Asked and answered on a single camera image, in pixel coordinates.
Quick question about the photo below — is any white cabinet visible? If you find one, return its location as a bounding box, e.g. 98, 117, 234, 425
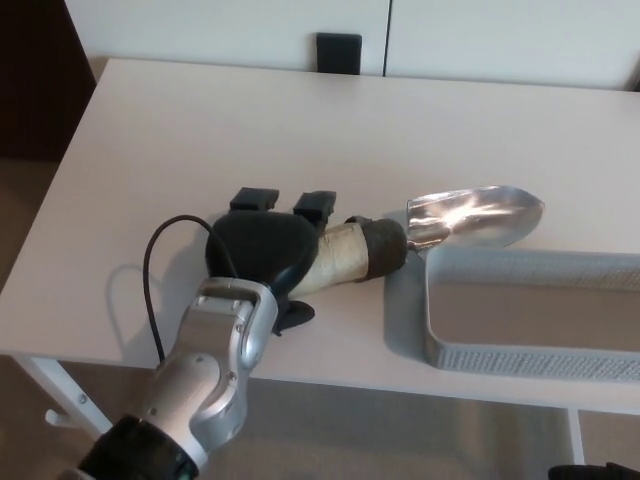
62, 0, 640, 94

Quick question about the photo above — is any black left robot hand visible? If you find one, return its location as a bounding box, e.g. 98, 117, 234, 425
205, 186, 337, 339

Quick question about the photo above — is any grey plastic basket container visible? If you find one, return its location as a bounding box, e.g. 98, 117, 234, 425
383, 244, 640, 386

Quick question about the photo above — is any dark brown furniture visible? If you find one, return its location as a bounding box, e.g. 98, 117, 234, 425
0, 0, 96, 164

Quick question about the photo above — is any black cabinet handle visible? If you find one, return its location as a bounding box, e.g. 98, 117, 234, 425
315, 32, 364, 76

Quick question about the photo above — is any metal shovel with handle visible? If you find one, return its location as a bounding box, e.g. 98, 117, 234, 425
294, 184, 545, 296

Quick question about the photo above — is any white desk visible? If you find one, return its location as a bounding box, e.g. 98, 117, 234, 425
0, 56, 640, 466

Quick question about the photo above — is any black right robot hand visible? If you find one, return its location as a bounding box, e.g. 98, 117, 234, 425
547, 462, 640, 480

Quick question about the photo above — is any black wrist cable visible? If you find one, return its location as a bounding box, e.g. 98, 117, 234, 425
143, 214, 239, 362

